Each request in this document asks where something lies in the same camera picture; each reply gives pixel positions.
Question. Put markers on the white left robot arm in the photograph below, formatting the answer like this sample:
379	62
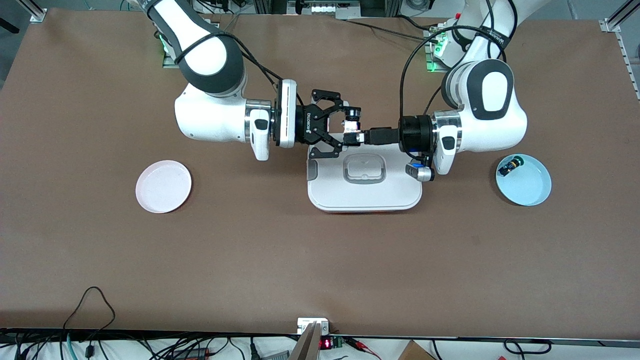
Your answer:
490	115

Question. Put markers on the silver device with lights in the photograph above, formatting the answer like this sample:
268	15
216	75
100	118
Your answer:
325	9

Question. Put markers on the aluminium frame rail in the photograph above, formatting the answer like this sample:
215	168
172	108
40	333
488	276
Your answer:
612	24
36	12

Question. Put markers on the red clip leads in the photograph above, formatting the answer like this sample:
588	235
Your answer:
362	345

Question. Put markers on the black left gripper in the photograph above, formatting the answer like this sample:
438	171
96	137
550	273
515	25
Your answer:
413	134

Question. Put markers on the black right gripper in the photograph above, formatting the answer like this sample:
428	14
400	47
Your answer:
306	127

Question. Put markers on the white box with grey latches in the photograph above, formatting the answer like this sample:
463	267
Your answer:
330	192

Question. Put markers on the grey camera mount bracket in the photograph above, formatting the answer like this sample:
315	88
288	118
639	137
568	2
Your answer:
310	345

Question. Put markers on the light blue round plate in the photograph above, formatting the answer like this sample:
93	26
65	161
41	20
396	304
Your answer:
530	187

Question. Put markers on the brown cardboard piece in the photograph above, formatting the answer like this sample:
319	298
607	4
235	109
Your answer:
415	352

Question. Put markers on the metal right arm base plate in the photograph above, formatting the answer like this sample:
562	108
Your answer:
167	60

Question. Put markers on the circuit board with red display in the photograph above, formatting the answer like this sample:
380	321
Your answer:
326	344

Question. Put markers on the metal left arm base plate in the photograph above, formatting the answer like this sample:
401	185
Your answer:
430	62

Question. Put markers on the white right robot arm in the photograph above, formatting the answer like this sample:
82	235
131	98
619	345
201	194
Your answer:
210	115

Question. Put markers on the white round plate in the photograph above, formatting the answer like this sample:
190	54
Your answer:
164	187

